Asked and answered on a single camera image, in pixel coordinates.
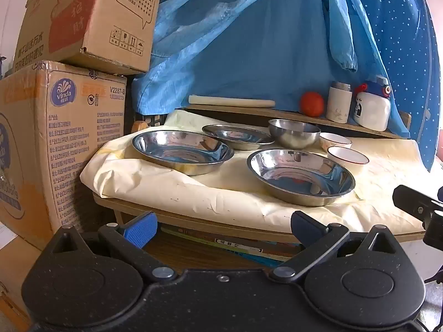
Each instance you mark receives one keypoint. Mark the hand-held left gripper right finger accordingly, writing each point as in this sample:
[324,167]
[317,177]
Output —
[304,225]

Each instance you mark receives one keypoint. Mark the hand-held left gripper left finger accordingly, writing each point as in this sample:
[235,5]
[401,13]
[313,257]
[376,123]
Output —
[142,229]

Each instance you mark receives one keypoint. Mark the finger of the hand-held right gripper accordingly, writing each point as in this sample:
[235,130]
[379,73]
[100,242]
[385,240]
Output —
[412,200]

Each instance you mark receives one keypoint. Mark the stainless steel plate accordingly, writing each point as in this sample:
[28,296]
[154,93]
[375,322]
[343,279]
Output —
[235,135]
[180,148]
[297,173]

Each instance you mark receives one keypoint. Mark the white red-rimmed bowl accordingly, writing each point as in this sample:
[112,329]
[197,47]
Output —
[334,140]
[348,155]

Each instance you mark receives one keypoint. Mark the stainless steel bowl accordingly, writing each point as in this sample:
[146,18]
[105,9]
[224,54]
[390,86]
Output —
[294,135]

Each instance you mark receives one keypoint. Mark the blue book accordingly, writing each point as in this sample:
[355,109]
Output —
[273,259]

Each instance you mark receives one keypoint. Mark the book with white spine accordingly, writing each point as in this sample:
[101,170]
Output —
[238,245]

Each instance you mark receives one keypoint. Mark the cream paper table sheet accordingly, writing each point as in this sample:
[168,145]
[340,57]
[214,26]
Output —
[207,197]

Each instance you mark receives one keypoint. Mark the white bottle with blue lid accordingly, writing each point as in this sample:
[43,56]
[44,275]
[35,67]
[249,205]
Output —
[372,110]

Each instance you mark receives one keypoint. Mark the black plastic crate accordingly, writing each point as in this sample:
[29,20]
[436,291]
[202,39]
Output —
[154,121]

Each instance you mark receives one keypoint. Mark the large printed cardboard box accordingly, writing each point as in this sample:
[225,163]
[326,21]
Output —
[79,138]

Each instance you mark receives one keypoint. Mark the white thermos cup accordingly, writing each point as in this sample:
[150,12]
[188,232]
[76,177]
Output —
[338,105]

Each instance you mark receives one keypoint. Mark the orange fruit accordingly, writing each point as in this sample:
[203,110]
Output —
[311,104]

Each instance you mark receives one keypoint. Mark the wooden shelf board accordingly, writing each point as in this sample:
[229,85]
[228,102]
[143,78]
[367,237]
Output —
[249,112]

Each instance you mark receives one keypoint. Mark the cream rolling pin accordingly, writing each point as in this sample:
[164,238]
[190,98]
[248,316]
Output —
[232,101]

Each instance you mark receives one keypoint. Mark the blue white-dotted cloth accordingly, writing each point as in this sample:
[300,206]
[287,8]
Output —
[398,41]

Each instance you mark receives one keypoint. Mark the open brown cardboard box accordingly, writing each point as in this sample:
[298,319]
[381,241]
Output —
[97,17]

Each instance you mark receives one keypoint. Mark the light blue work coat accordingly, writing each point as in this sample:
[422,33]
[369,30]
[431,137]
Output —
[214,13]

